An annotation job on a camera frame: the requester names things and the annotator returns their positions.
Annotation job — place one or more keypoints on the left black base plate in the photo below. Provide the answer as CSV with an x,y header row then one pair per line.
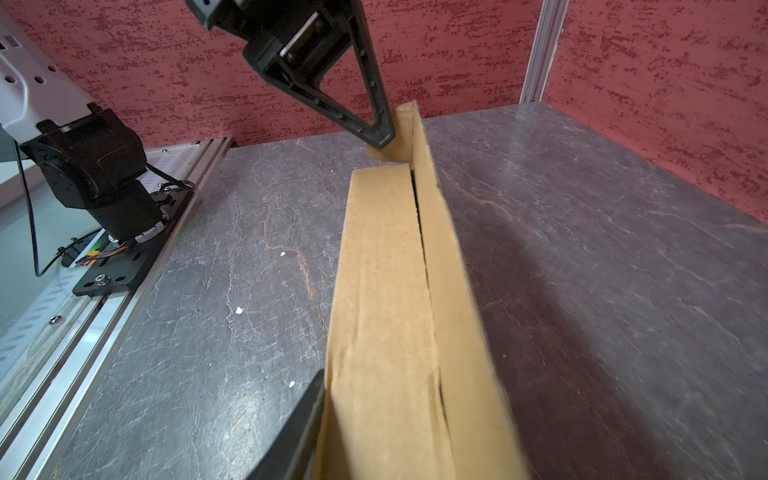
x,y
137,228

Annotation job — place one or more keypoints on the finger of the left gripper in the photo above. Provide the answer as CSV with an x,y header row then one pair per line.
x,y
301,79

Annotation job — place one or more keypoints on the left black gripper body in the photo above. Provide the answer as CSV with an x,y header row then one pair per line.
x,y
302,29

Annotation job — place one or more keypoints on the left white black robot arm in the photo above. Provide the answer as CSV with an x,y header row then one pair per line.
x,y
92,161

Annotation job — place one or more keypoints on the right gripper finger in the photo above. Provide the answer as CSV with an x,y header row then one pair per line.
x,y
291,454

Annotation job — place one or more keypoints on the left controller board with wires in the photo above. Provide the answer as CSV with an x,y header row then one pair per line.
x,y
95,247

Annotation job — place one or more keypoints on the white slotted cable duct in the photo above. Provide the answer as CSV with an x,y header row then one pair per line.
x,y
29,306

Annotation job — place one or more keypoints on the left aluminium corner post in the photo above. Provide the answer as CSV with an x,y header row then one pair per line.
x,y
542,54

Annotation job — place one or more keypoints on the brown cardboard box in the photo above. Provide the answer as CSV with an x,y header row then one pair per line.
x,y
411,388

